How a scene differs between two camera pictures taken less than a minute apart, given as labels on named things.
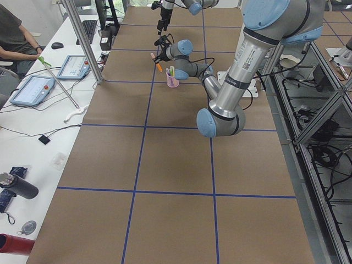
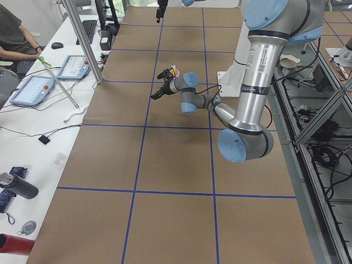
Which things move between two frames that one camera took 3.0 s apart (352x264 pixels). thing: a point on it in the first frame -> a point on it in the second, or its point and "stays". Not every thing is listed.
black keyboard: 89,27 stays
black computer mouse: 55,45 stays
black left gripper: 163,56 -> 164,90
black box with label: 105,39 stays
